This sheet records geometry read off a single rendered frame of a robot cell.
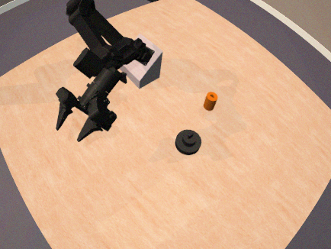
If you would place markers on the orange knob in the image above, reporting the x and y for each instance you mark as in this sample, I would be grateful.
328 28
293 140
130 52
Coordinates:
210 101

